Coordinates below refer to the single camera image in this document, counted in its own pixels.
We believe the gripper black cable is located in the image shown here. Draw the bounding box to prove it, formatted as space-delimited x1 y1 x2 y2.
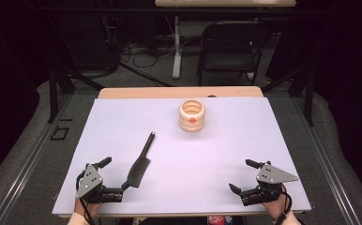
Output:
276 185 294 225
75 170 98 225

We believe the wooden table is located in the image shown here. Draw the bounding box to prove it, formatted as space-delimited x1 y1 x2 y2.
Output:
58 86 309 219

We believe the cream ribbed knife holder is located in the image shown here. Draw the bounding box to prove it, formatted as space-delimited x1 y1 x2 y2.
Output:
177 98 206 133

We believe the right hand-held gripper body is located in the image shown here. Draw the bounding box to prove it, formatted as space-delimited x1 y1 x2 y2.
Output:
238 163 299 207

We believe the red and white object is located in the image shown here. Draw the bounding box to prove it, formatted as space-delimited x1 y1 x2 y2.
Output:
206 215 234 225

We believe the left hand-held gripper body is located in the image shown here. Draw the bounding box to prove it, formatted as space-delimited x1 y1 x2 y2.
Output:
75 163 124 204

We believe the black kitchen knife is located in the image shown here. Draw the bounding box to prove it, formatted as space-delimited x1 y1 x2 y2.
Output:
128 130 157 188

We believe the white table mat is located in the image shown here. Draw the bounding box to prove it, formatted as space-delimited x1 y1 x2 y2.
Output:
51 96 312 217

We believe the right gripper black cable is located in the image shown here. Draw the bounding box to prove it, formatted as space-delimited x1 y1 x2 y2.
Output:
276 185 294 225

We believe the aluminium floor rail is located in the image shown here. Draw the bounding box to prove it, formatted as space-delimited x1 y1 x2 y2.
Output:
290 93 362 225
0 93 74 225

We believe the white desk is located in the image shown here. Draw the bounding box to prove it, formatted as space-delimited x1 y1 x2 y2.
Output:
154 0 297 80

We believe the person's right hand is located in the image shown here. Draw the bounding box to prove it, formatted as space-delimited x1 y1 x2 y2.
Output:
261 184 292 221

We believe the person's left hand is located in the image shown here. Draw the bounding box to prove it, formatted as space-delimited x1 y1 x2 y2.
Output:
73 198 104 219

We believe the black metal stand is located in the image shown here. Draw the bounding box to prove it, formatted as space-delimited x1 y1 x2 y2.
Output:
260 60 315 128
46 60 106 124

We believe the bundle of floor cables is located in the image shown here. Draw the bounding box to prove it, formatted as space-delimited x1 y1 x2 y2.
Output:
119 32 178 69

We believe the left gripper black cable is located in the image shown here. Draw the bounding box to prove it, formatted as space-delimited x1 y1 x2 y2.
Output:
75 170 98 225

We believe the black folding chair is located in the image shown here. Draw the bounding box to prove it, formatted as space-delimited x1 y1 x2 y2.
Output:
196 20 273 87

